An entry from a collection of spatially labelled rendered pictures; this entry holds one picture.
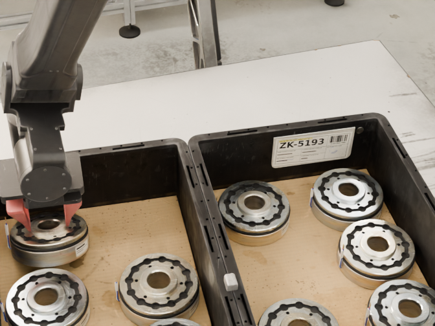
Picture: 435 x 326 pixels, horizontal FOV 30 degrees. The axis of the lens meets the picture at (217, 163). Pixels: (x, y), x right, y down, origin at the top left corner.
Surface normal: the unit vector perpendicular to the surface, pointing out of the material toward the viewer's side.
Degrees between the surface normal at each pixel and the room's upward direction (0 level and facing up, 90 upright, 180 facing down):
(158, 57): 0
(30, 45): 77
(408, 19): 0
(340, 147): 90
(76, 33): 123
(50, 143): 14
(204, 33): 65
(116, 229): 0
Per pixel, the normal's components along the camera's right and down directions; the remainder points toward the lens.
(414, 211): -0.97, 0.13
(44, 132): 0.26, -0.67
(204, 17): 0.29, 0.27
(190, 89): 0.03, -0.74
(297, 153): 0.22, 0.66
